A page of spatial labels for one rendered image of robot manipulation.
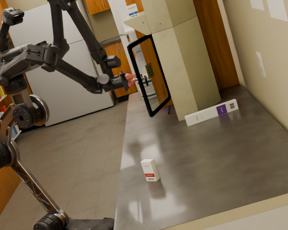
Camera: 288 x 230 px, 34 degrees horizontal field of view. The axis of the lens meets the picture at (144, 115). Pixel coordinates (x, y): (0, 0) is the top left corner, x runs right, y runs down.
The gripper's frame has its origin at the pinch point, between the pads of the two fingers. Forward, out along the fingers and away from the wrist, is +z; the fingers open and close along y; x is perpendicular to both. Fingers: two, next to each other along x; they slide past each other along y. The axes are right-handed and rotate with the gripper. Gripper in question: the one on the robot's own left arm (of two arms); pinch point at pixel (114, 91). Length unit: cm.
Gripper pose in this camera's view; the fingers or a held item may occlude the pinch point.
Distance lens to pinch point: 288.3
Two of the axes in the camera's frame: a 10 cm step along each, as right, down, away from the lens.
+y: 9.5, -3.0, -0.8
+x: 0.0, -2.6, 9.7
